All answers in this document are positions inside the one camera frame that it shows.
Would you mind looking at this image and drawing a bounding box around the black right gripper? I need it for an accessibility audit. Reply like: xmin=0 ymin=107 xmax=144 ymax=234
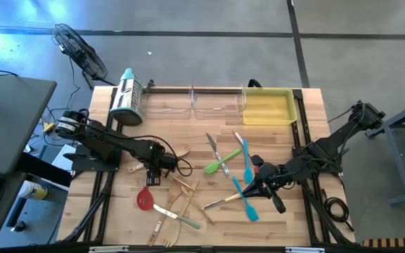
xmin=241 ymin=154 xmax=297 ymax=214

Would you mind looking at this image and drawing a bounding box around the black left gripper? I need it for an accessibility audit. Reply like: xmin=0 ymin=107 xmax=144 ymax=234
xmin=145 ymin=142 xmax=179 ymax=186

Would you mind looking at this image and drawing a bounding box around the blue silicone spoon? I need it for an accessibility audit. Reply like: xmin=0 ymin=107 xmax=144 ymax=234
xmin=241 ymin=139 xmax=255 ymax=185

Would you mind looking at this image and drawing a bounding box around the red slotted spoon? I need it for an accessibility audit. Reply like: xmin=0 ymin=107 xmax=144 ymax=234
xmin=136 ymin=177 xmax=155 ymax=212

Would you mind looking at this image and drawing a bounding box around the long wooden spoon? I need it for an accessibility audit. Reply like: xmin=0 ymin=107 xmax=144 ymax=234
xmin=146 ymin=180 xmax=184 ymax=247

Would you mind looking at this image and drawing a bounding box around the blue silicone spatula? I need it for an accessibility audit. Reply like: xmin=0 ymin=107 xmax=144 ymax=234
xmin=231 ymin=175 xmax=260 ymax=223

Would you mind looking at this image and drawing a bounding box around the knife with cream handle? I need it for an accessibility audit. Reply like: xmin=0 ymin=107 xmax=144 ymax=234
xmin=202 ymin=192 xmax=243 ymax=211

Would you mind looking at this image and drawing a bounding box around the small wooden spork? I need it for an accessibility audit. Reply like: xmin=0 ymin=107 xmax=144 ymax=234
xmin=127 ymin=143 xmax=191 ymax=174

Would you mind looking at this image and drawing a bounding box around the green silicone spoon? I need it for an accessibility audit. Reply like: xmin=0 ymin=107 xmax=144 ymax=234
xmin=203 ymin=147 xmax=243 ymax=176

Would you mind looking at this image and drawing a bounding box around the silver table knife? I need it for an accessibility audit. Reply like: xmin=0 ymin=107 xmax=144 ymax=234
xmin=205 ymin=132 xmax=231 ymax=176

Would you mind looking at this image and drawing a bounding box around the red spatula wooden handle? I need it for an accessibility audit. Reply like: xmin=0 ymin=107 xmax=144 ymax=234
xmin=232 ymin=130 xmax=260 ymax=175

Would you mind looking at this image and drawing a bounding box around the knife with green handle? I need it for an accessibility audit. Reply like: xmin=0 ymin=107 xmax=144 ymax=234
xmin=152 ymin=203 xmax=202 ymax=230

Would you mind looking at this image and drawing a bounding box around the clear plastic bin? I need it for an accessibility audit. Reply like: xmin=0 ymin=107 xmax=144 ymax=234
xmin=141 ymin=86 xmax=193 ymax=120
xmin=191 ymin=84 xmax=248 ymax=121

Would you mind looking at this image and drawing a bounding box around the yellow plastic bin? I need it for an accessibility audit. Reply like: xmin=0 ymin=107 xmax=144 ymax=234
xmin=241 ymin=86 xmax=298 ymax=127

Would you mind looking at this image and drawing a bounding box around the white paper sheet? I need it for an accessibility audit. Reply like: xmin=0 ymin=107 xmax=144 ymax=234
xmin=51 ymin=143 xmax=77 ymax=172

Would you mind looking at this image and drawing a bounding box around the white and yellow canister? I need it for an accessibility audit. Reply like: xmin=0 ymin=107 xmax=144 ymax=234
xmin=17 ymin=180 xmax=49 ymax=201

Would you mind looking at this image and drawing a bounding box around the grey metal shelf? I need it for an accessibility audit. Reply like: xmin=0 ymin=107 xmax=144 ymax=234
xmin=0 ymin=171 xmax=70 ymax=249

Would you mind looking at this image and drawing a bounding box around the black round knob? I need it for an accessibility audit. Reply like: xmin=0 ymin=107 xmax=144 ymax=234
xmin=11 ymin=219 xmax=27 ymax=233

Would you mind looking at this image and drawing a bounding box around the black and tan striped board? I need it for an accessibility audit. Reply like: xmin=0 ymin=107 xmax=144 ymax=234
xmin=361 ymin=237 xmax=405 ymax=248

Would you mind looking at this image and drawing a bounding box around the black floor fan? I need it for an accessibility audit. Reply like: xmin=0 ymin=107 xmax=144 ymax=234
xmin=51 ymin=22 xmax=109 ymax=82

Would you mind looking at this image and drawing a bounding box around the dark grey desk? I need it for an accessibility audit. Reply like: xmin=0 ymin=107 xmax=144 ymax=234
xmin=0 ymin=75 xmax=58 ymax=176

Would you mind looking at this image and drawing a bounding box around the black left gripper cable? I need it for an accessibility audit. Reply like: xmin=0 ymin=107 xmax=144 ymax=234
xmin=124 ymin=134 xmax=193 ymax=177

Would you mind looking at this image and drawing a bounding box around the coiled black cable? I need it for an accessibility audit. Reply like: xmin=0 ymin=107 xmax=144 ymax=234
xmin=321 ymin=188 xmax=355 ymax=233

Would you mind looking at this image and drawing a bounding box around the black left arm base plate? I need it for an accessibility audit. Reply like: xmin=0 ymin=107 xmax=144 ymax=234
xmin=63 ymin=143 xmax=123 ymax=173

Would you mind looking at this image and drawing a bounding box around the white metal bracket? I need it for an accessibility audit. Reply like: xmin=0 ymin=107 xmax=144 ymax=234
xmin=88 ymin=245 xmax=130 ymax=253
xmin=285 ymin=246 xmax=326 ymax=253

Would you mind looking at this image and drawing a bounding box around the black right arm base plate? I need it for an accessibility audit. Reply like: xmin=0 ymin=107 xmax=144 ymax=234
xmin=291 ymin=145 xmax=344 ymax=175

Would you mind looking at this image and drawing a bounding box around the steel box grater teal handle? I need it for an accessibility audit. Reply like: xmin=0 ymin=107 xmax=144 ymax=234
xmin=109 ymin=67 xmax=144 ymax=127

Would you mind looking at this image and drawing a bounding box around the black aluminium table frame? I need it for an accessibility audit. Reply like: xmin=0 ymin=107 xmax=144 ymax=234
xmin=60 ymin=86 xmax=356 ymax=247

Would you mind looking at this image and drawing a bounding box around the black fan power cable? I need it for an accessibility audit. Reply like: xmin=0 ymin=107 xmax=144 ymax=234
xmin=65 ymin=56 xmax=82 ymax=106

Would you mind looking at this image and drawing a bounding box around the blue-grey table frame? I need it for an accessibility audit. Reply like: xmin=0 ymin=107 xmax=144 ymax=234
xmin=366 ymin=96 xmax=405 ymax=207

